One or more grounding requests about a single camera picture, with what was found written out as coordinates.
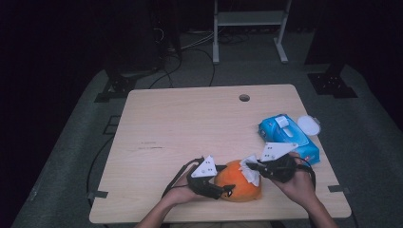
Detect white round lid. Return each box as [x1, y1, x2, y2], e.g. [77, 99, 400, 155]
[297, 114, 322, 137]

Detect black stand base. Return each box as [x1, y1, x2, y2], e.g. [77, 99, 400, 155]
[93, 66, 160, 104]
[306, 64, 359, 100]

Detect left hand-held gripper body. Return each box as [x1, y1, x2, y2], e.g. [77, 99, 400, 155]
[185, 154, 226, 200]

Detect blue wet wipes pack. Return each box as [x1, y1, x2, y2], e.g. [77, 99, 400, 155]
[258, 113, 321, 166]

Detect thin black floor cable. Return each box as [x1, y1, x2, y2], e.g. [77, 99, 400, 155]
[86, 135, 116, 208]

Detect white wet wipe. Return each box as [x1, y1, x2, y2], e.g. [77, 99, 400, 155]
[239, 153, 262, 187]

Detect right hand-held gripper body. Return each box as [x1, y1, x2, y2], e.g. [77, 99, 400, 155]
[258, 142, 299, 184]

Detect right hand-held gripper cable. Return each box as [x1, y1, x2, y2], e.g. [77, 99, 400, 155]
[296, 156, 317, 191]

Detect grey tape strip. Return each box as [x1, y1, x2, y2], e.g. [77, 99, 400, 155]
[327, 184, 352, 195]
[86, 189, 109, 200]

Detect person's left hand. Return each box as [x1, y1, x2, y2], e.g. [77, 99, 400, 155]
[161, 172, 205, 207]

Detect orange plush toy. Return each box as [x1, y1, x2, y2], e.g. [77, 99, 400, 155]
[213, 159, 263, 203]

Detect white metal stand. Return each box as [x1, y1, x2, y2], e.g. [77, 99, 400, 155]
[212, 0, 293, 66]

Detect white floor cables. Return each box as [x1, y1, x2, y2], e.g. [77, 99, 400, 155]
[180, 28, 221, 51]

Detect person's right hand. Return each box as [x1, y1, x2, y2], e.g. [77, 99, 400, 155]
[271, 151, 318, 211]

